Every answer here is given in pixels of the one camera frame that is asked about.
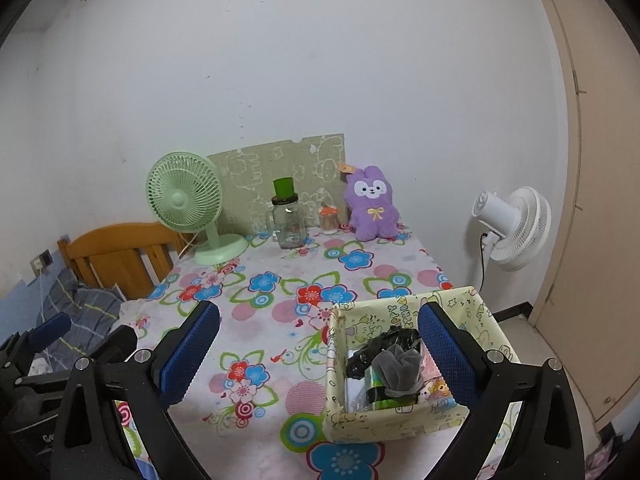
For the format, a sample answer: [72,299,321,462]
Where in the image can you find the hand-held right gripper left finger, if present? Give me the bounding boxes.
[50,300,221,480]

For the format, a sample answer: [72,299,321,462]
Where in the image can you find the green patterned board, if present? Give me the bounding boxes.
[207,134,346,236]

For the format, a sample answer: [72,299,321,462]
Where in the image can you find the white standing fan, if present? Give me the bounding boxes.
[472,186,552,272]

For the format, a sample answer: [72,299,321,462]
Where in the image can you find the pink booklet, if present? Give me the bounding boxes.
[420,345,441,378]

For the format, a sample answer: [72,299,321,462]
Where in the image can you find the purple plush rabbit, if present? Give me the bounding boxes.
[339,162,401,242]

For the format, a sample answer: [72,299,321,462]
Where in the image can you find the beige door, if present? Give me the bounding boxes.
[527,0,640,426]

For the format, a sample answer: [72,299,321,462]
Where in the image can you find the cream fan power cord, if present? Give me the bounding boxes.
[176,232,200,260]

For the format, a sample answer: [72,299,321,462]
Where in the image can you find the grey black socks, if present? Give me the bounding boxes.
[347,325,423,378]

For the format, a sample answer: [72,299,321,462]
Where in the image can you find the orange green tissue pack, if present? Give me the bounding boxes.
[365,366,418,411]

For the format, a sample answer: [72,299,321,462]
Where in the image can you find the floral tablecloth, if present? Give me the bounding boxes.
[107,225,521,480]

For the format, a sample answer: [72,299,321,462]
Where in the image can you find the cartoon printed tissue pack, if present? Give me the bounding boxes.
[422,377,453,404]

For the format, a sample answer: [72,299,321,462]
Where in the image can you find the yellow printed storage box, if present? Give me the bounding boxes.
[321,286,521,443]

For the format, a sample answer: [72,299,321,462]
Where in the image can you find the green desk fan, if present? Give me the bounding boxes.
[146,151,249,266]

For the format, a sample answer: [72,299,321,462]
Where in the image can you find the black fan cable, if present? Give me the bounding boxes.
[477,230,492,291]

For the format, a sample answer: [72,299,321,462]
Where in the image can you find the small jar with orange lid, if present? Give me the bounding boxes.
[319,204,341,235]

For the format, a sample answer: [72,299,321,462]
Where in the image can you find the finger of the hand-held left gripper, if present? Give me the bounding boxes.
[30,325,138,383]
[0,311,72,373]

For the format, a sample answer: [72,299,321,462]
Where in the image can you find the glass jar with green lid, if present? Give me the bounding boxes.
[254,176,308,251]

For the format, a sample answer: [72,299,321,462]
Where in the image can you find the grey plaid blanket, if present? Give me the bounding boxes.
[35,267,126,371]

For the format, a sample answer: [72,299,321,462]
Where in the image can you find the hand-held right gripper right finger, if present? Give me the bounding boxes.
[417,302,583,480]

